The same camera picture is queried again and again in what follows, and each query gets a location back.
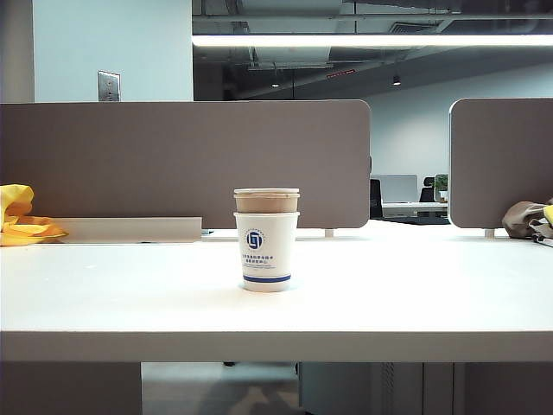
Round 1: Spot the brown kraft paper cup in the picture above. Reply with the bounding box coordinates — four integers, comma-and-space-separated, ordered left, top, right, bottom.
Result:
234, 195, 301, 214

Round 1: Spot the white paper cup blue logo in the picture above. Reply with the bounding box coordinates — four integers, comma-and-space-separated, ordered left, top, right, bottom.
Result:
233, 187, 302, 201
233, 210, 301, 293

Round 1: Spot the black chair with tall back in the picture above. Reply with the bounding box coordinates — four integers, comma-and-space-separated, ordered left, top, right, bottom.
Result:
369, 179, 385, 220

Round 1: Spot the wide brown desk divider panel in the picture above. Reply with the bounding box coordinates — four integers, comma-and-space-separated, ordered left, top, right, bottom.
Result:
0, 99, 372, 230

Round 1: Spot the white background desk divider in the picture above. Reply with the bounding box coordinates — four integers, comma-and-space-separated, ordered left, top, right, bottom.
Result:
371, 174, 419, 204

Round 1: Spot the white background desk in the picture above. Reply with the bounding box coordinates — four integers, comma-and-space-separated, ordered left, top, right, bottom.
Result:
382, 201, 450, 220

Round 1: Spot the black office chair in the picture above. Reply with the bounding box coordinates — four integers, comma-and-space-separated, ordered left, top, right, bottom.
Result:
418, 176, 436, 203

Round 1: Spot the green potted plant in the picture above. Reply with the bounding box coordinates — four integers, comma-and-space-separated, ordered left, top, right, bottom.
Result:
433, 174, 449, 204

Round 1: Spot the long white ceiling light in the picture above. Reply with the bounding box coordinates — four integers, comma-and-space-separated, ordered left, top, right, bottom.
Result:
192, 33, 553, 48

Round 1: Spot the grey under-desk cabinet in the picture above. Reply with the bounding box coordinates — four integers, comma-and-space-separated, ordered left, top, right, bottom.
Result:
298, 361, 454, 415

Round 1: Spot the narrow brown desk divider panel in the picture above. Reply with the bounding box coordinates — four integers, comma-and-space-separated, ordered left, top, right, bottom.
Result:
448, 97, 553, 230

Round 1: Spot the brown fabric bag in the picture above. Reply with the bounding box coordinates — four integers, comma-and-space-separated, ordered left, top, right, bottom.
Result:
502, 200, 553, 239

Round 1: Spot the yellow crumpled cloth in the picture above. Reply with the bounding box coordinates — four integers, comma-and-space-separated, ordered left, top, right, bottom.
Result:
0, 184, 69, 247

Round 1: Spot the white patterned item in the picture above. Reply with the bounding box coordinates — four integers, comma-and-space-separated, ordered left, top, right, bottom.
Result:
529, 218, 553, 249

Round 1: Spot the metal wall switch plate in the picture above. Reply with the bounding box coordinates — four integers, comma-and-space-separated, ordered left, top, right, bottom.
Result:
97, 70, 122, 103

